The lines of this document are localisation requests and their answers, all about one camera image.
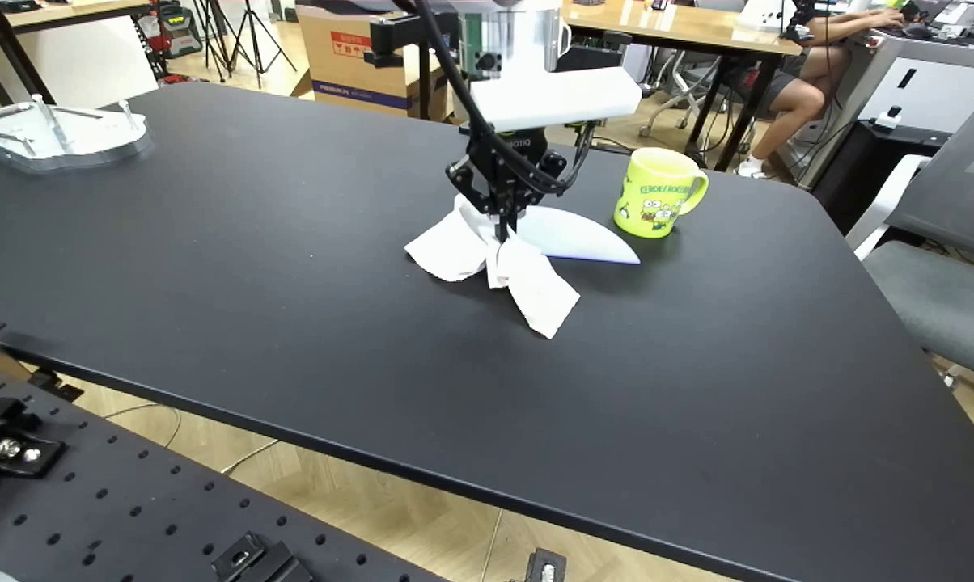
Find long wooden desk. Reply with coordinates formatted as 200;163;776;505
559;0;810;65

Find black mounting bracket with bolts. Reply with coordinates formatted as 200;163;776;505
0;395;68;484

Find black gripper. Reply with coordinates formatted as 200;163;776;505
447;120;574;245

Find white cloth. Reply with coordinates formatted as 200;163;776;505
401;192;585;342

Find white cabinet with black slots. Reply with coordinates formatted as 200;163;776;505
854;39;974;138

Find seated person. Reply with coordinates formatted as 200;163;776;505
720;2;933;183

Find white panel board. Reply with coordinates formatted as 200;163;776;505
12;12;164;114

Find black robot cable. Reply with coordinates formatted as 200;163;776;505
393;0;568;204

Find small black tripod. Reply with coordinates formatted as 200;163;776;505
568;120;608;155

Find grey office chair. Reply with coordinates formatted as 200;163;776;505
846;104;974;387

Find clear acrylic dish rack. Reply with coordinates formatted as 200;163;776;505
0;90;153;177

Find yellow-green mug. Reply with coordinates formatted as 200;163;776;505
608;146;714;243

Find brown cardboard box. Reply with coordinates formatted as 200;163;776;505
295;2;459;124

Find wooden desk with black legs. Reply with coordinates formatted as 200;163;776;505
0;0;155;110

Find black perforated breadboard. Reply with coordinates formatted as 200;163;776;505
0;304;447;582

